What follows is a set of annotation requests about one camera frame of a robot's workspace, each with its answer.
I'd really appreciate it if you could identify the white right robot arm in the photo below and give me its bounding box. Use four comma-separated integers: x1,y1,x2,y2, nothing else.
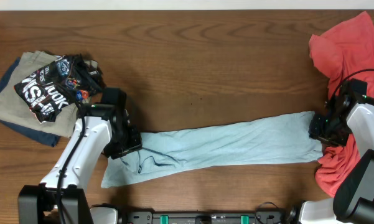
298,79,374,224

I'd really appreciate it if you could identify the black printed folded jersey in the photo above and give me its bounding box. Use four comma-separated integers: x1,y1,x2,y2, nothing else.
14,55,105,123

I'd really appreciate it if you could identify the beige folded shirt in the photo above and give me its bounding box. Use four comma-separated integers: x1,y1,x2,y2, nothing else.
0,51,77,138

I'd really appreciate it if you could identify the red t-shirt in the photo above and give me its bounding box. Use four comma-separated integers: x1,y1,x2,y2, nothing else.
309,12,374,197

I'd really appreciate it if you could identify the light blue t-shirt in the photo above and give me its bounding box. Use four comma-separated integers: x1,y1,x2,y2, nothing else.
101,111,322,189

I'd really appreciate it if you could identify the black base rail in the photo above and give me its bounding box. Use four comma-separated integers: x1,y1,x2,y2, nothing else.
90,201,299,224

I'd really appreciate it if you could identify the navy blue folded shirt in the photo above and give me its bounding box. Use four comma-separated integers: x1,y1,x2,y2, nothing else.
0,58,60,147

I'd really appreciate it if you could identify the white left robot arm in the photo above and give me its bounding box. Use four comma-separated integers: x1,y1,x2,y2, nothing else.
17,88,143,223

